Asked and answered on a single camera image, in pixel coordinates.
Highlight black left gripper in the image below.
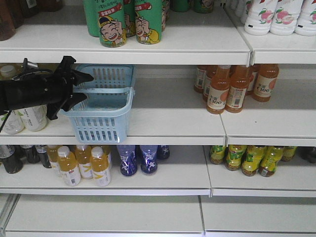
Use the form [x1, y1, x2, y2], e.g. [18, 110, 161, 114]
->
[41, 56, 94, 120]

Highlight light blue plastic basket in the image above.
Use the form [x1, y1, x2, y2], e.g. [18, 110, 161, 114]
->
[60, 64, 135, 144]

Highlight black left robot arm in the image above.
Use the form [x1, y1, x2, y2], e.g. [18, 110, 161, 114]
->
[0, 56, 94, 120]

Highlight pale yellow juice bottle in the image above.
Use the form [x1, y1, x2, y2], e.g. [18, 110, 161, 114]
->
[0, 65, 25, 134]
[18, 105, 47, 132]

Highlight orange yellow juice bottle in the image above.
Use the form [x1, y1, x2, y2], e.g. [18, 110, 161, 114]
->
[90, 147, 111, 187]
[75, 145, 93, 179]
[57, 146, 81, 187]
[47, 145, 61, 177]

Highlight green cartoon drink can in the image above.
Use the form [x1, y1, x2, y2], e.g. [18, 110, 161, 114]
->
[134, 0, 162, 44]
[95, 0, 126, 48]

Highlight blue sports drink bottle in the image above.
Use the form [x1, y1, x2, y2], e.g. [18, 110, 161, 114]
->
[140, 145, 158, 175]
[157, 145, 170, 160]
[117, 145, 137, 177]

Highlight white metal shelf unit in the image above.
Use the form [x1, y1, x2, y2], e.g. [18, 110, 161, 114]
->
[0, 0, 316, 237]

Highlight orange C100 juice bottle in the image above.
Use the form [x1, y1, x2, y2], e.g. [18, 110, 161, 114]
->
[206, 65, 231, 114]
[252, 64, 279, 102]
[225, 65, 250, 113]

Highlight yellow iced tea bottle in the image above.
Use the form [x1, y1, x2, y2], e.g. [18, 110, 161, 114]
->
[259, 146, 285, 177]
[281, 146, 298, 162]
[241, 145, 267, 177]
[209, 145, 227, 164]
[225, 145, 247, 171]

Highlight white peach drink bottle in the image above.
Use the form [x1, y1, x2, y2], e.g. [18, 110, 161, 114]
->
[270, 0, 303, 36]
[244, 0, 277, 36]

